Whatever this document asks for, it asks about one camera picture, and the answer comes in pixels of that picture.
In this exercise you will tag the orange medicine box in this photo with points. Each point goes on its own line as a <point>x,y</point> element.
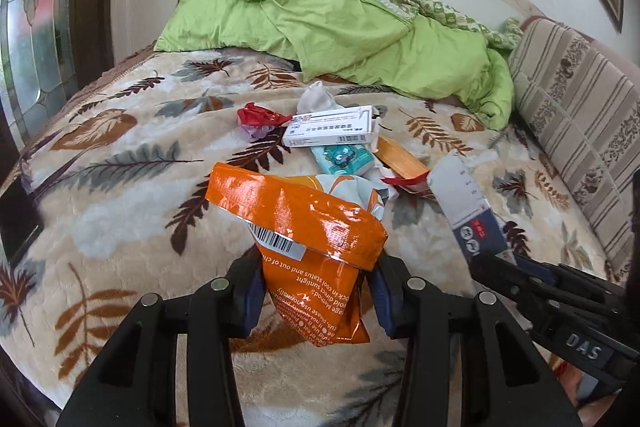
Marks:
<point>402,159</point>

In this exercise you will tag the leaf print blanket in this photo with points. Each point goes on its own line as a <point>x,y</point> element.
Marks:
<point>140,207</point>

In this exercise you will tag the wooden stained glass door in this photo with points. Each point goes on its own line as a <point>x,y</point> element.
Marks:
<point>35,32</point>

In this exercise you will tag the green quilt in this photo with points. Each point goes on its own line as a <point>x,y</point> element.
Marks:
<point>320,22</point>

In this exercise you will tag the dark flat object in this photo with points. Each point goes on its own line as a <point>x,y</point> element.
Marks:
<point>20,222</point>

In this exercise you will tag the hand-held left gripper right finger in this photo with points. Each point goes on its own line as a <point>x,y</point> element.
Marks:
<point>382,307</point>

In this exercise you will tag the striped floral pillow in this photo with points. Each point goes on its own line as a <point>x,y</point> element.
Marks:
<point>575,107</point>

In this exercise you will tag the white and blue carton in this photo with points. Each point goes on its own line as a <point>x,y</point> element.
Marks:
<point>460,197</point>

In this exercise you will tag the white medicine box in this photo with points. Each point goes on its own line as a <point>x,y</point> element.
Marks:
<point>330,127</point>

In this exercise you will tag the small red wrapper scrap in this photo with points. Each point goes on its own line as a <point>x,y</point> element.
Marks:
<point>405,184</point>

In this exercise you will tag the teal tissue packet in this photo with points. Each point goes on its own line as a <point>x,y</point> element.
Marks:
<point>342,159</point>

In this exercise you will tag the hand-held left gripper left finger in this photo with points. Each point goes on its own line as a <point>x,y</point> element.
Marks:
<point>252,302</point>

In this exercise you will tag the orange snack bag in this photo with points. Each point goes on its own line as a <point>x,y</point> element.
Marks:
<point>300,217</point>

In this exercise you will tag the white sock with teal toe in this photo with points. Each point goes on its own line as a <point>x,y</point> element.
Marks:
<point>320,94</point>

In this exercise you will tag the crumpled red wrapper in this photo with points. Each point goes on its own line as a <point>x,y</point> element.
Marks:
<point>257,116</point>

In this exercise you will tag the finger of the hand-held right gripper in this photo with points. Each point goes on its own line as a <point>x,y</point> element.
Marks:
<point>505,287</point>
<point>537,269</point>

